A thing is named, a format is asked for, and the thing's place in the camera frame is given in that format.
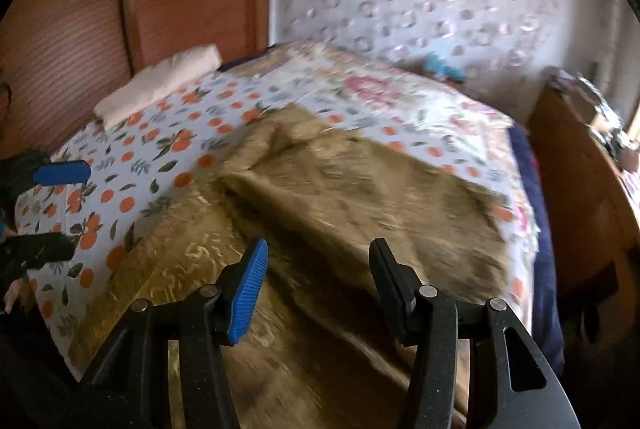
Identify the orange fruit print bedsheet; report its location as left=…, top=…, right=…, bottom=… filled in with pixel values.
left=14, top=69, right=543, bottom=355

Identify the navy blue blanket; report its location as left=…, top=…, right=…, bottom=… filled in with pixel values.
left=509, top=126, right=567, bottom=362

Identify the clutter pile on dresser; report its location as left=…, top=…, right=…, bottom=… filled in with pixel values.
left=547, top=66, right=640, bottom=172

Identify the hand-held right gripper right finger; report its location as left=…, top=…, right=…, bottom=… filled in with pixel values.
left=368, top=238, right=583, bottom=429

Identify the white pillow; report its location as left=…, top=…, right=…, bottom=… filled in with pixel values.
left=94, top=44, right=223, bottom=130

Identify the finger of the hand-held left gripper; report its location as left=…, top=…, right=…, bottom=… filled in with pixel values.
left=0, top=232, right=77, bottom=280
left=0, top=149, right=92, bottom=210

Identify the blue plastic bag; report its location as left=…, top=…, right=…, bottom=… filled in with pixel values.
left=424, top=53, right=467, bottom=82

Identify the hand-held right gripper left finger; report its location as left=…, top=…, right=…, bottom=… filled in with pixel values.
left=75, top=237, right=269, bottom=429

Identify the wooden dresser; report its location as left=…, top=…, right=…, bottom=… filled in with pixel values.
left=529, top=84, right=640, bottom=310

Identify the person's left hand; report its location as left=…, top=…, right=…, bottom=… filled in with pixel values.
left=0, top=278, right=26, bottom=316

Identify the brown paisley bedspread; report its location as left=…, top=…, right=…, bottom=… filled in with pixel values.
left=67, top=106, right=512, bottom=429

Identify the floral blanket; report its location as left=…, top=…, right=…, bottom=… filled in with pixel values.
left=240, top=41, right=517, bottom=144

